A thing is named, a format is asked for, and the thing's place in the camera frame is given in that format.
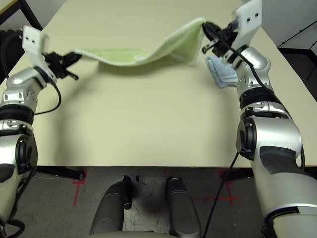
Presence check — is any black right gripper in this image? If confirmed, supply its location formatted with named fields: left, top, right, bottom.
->
left=201, top=21, right=239, bottom=58

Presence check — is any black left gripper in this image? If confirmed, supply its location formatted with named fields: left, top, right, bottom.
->
left=44, top=51, right=83, bottom=81

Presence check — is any green towel with white trim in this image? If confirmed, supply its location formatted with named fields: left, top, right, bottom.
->
left=71, top=16, right=208, bottom=67

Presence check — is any folded light blue towel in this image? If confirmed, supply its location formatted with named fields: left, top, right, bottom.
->
left=205, top=55, right=240, bottom=89

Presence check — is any black foam floor mat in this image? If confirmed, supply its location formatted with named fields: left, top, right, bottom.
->
left=0, top=29, right=27, bottom=85

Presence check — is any black-framed side table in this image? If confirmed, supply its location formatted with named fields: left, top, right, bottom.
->
left=0, top=0, right=44, bottom=32

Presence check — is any black tripod stand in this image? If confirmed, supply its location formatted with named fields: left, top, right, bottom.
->
left=277, top=21, right=317, bottom=50

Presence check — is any black side cabinet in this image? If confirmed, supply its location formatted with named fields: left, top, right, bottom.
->
left=277, top=46, right=317, bottom=105

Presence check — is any red floor tape mark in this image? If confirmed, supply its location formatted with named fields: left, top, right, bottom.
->
left=195, top=171, right=240, bottom=206
left=72, top=171, right=88, bottom=206

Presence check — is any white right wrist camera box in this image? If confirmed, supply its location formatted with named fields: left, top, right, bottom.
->
left=232, top=0, right=263, bottom=54

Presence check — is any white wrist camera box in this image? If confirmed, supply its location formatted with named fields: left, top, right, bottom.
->
left=232, top=0, right=263, bottom=54
left=21, top=24, right=54, bottom=75

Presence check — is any black left wrist camera cable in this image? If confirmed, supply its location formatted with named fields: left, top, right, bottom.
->
left=0, top=29, right=62, bottom=115

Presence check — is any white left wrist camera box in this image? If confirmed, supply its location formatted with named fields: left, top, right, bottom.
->
left=21, top=24, right=54, bottom=75

